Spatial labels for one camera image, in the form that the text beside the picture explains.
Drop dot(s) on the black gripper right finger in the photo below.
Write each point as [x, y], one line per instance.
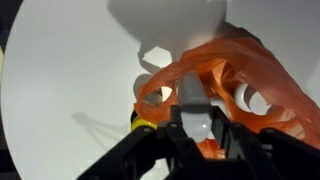
[253, 150]

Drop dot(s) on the white roll-on stick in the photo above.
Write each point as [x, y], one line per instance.
[195, 103]

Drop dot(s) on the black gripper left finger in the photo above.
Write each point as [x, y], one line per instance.
[156, 150]

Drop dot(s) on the orange plastic bag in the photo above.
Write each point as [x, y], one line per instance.
[266, 66]

